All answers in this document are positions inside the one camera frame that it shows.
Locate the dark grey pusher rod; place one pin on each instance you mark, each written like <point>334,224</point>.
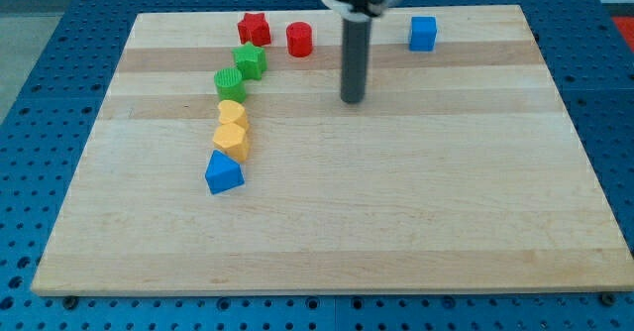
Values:
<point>354,60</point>

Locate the red cylinder block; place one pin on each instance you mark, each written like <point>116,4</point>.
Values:
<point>299,39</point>

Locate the blue cube block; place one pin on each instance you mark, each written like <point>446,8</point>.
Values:
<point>423,33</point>

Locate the red star block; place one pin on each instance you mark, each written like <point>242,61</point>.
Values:
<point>254,28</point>

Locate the green star block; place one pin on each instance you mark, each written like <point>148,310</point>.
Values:
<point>250,60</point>

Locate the green cylinder block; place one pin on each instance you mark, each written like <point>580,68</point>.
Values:
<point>229,84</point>

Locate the yellow heart block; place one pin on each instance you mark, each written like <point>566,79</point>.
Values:
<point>231,111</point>

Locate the yellow hexagon block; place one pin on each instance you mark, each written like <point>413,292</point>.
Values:
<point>232,140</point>

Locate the wooden board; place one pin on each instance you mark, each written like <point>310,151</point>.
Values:
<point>460,172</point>

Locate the blue triangle block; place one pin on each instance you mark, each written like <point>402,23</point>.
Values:
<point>223,173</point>

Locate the blue perforated table plate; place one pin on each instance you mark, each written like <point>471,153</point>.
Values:
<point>46,129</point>

